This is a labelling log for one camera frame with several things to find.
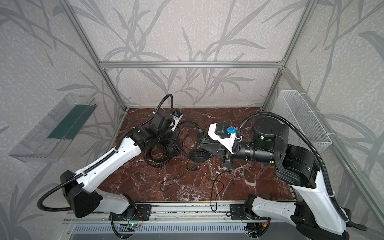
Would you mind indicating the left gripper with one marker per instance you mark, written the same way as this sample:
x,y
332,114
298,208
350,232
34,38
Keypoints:
x,y
169,139

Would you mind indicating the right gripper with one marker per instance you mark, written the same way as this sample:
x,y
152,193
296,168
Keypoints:
x,y
227,156

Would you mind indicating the black headphones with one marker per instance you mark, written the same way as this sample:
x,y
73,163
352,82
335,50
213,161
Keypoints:
x,y
157,156
195,157

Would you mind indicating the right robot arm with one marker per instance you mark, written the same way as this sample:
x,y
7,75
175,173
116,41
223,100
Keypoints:
x,y
269,138

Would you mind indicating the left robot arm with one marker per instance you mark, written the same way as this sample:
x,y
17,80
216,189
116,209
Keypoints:
x,y
155,139

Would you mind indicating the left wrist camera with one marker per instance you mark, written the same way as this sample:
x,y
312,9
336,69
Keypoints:
x,y
177,116

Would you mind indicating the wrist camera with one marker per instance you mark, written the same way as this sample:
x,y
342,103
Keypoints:
x,y
224,134
177,116

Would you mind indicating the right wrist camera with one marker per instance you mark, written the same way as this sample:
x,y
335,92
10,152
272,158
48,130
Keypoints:
x,y
224,134

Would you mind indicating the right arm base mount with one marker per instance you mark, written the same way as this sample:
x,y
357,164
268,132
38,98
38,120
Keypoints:
x,y
237,213

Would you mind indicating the white wire mesh basket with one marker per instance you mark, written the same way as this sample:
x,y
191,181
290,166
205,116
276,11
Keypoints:
x,y
291,105

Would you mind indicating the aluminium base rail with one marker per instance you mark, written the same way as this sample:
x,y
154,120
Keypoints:
x,y
191,212

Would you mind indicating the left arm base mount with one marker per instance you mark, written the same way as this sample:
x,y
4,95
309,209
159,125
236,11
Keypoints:
x,y
139,212

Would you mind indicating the clear plastic wall bin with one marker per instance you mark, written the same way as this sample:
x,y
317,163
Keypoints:
x,y
47,141

